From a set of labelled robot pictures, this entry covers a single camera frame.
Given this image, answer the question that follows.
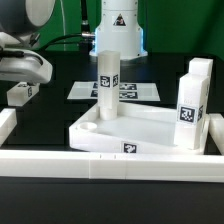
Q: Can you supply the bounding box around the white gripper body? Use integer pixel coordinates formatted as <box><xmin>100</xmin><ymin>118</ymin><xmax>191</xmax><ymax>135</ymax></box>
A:
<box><xmin>0</xmin><ymin>48</ymin><xmax>53</xmax><ymax>84</ymax></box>

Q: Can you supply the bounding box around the white desk top tray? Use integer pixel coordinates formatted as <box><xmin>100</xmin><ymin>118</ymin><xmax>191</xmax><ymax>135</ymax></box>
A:
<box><xmin>69</xmin><ymin>102</ymin><xmax>210</xmax><ymax>155</ymax></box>

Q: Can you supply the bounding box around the white left fence block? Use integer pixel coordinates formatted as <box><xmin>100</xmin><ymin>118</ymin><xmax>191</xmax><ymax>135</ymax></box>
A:
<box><xmin>0</xmin><ymin>108</ymin><xmax>17</xmax><ymax>146</ymax></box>

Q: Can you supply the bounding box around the white fence block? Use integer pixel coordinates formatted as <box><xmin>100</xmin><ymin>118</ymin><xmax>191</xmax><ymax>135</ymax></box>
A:
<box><xmin>209</xmin><ymin>114</ymin><xmax>224</xmax><ymax>156</ymax></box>
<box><xmin>0</xmin><ymin>108</ymin><xmax>17</xmax><ymax>146</ymax></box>

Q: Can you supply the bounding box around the fiducial marker sheet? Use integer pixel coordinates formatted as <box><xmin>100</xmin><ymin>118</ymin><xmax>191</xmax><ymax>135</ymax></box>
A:
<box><xmin>68</xmin><ymin>81</ymin><xmax>160</xmax><ymax>101</ymax></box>

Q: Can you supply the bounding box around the white front fence bar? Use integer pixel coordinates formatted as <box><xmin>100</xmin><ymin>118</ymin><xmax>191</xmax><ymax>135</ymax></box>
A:
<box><xmin>0</xmin><ymin>150</ymin><xmax>224</xmax><ymax>183</ymax></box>

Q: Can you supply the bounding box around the white right fence block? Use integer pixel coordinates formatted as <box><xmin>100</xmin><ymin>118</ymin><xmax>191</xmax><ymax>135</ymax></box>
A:
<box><xmin>209</xmin><ymin>114</ymin><xmax>224</xmax><ymax>156</ymax></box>

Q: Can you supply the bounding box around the white thin cable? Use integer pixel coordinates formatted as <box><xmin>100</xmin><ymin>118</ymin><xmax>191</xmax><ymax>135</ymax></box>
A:
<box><xmin>59</xmin><ymin>0</ymin><xmax>67</xmax><ymax>52</ymax></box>

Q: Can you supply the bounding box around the black cable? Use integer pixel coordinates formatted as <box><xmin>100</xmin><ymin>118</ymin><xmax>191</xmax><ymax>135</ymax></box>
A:
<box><xmin>33</xmin><ymin>0</ymin><xmax>98</xmax><ymax>52</ymax></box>

